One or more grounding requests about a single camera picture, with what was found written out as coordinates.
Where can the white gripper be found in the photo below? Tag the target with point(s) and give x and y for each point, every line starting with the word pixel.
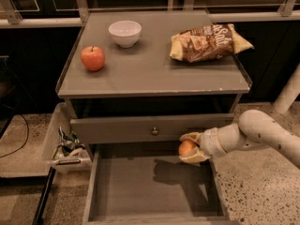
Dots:
pixel 210 143

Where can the orange fruit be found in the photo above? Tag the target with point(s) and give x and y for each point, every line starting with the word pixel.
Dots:
pixel 186 147

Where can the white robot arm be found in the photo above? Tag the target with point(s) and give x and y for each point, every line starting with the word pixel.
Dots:
pixel 253 130

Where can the top drawer with knob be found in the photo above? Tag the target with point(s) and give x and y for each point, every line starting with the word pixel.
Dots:
pixel 136 129

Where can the open middle drawer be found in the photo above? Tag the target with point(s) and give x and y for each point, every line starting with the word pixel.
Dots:
pixel 145 183

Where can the grey drawer cabinet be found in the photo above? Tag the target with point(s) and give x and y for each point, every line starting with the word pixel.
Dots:
pixel 143 80

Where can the brown chip bag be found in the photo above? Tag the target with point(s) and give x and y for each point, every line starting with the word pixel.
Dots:
pixel 207 43

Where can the white bowl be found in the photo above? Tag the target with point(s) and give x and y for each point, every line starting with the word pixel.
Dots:
pixel 125 33

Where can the red apple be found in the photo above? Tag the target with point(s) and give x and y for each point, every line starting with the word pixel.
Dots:
pixel 93 58

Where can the metal railing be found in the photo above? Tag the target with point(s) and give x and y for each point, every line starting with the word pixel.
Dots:
pixel 58 13

